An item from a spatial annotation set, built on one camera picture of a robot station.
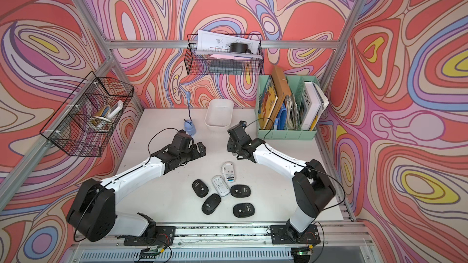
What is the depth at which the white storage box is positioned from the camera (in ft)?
3.61

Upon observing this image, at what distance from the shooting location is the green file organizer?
2.97 feet

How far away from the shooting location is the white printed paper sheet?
850 millimetres
